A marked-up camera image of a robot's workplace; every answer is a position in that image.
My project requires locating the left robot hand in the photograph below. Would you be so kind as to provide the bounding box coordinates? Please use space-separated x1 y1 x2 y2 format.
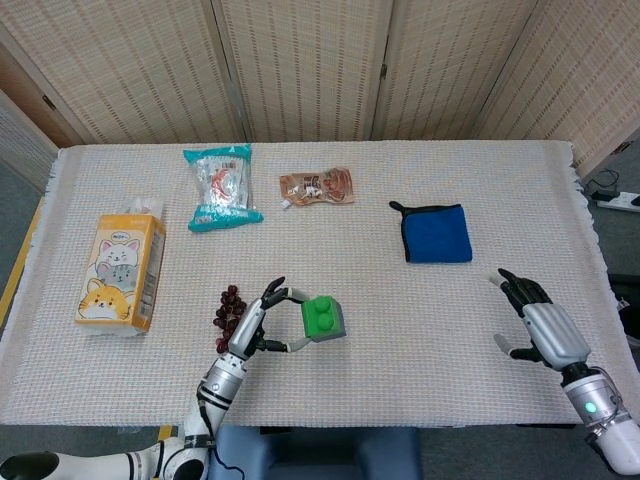
227 276 315 361

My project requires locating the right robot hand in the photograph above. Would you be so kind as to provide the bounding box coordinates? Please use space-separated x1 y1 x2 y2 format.
482 268 592 372

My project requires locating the green building block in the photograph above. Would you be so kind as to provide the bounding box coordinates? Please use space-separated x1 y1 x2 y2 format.
301 296 342 344

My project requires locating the dark purple grape bunch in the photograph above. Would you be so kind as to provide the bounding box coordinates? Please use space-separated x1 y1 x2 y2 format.
213 284 249 354

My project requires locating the teal snack bag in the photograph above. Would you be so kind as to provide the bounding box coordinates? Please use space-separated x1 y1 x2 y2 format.
182 143 265 233

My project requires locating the blue padded seat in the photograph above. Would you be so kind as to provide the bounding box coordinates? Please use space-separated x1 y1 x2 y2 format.
207 425 424 480

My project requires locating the white power strip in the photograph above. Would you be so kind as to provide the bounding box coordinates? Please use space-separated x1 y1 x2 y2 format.
597 191 640 214

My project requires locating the yellow cat tissue box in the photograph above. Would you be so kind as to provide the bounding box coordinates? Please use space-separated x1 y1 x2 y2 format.
74 197 167 337

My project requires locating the blue folded cloth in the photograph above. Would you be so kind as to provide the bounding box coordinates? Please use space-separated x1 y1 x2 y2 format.
388 200 474 265

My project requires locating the white woven tablecloth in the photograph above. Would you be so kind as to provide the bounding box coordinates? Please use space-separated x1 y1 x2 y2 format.
0 140 640 429

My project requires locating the brown sauce pouch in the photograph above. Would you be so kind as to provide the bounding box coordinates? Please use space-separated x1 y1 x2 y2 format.
278 167 358 210

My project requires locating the woven folding screen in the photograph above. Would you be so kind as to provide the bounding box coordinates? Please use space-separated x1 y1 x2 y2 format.
0 0 640 174

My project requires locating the black power cable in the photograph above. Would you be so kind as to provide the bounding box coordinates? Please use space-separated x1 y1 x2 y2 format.
583 168 622 200

